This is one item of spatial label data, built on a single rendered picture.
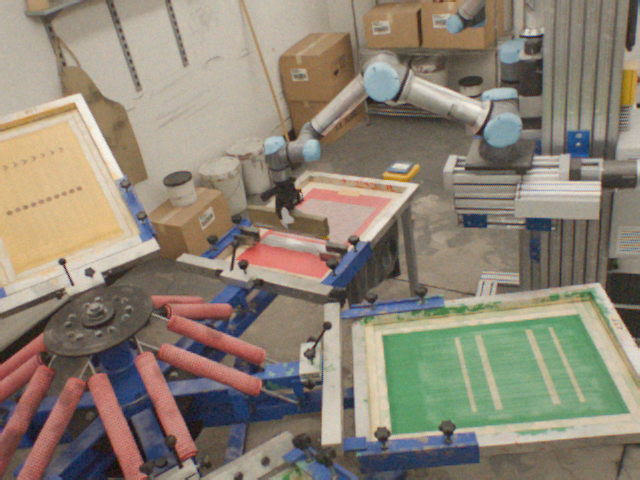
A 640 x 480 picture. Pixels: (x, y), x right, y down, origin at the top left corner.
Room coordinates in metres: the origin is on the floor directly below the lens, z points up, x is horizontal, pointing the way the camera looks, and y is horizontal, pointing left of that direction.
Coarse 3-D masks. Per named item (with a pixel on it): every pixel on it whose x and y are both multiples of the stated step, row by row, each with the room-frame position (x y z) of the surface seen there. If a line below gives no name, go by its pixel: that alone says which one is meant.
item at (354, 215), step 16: (336, 208) 2.46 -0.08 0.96; (352, 208) 2.43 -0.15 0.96; (368, 208) 2.41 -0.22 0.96; (336, 224) 2.33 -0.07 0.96; (352, 224) 2.30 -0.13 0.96; (368, 224) 2.28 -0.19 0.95; (320, 240) 2.23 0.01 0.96; (336, 240) 2.21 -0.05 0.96; (304, 256) 2.13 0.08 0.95; (304, 272) 2.03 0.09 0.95; (320, 272) 2.01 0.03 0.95
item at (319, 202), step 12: (312, 192) 2.65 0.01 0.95; (324, 192) 2.63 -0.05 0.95; (336, 192) 2.61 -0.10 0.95; (300, 204) 2.56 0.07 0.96; (312, 204) 2.54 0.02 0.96; (324, 204) 2.52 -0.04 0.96; (336, 204) 2.50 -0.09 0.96; (324, 216) 2.42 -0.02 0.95; (252, 252) 2.24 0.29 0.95; (264, 252) 2.22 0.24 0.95; (276, 252) 2.20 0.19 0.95; (288, 252) 2.19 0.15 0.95; (264, 264) 2.13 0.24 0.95; (276, 264) 2.12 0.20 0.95
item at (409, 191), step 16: (304, 176) 2.76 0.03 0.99; (320, 176) 2.73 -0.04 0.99; (336, 176) 2.70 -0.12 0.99; (352, 176) 2.66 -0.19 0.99; (400, 192) 2.48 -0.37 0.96; (416, 192) 2.44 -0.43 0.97; (400, 208) 2.31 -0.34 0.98; (384, 224) 2.20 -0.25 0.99; (224, 256) 2.23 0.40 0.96; (272, 272) 2.01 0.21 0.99
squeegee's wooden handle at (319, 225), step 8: (248, 208) 2.27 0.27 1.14; (256, 208) 2.25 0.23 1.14; (264, 208) 2.24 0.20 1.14; (272, 208) 2.23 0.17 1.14; (256, 216) 2.26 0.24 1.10; (264, 216) 2.23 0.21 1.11; (272, 216) 2.21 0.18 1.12; (296, 216) 2.14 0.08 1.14; (304, 216) 2.12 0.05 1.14; (312, 216) 2.11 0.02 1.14; (272, 224) 2.21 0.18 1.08; (280, 224) 2.19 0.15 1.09; (288, 224) 2.17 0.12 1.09; (296, 224) 2.14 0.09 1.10; (304, 224) 2.12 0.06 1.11; (312, 224) 2.10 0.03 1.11; (320, 224) 2.08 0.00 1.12; (312, 232) 2.10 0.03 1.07; (320, 232) 2.08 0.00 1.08; (328, 232) 2.08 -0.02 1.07
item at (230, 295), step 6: (228, 288) 1.89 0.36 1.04; (234, 288) 1.89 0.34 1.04; (240, 288) 1.88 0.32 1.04; (252, 288) 1.92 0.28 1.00; (222, 294) 1.86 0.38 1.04; (228, 294) 1.86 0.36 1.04; (234, 294) 1.85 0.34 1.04; (246, 294) 1.89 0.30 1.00; (216, 300) 1.84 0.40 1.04; (222, 300) 1.83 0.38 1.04; (228, 300) 1.82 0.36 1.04; (234, 300) 1.84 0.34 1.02; (234, 306) 1.83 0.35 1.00
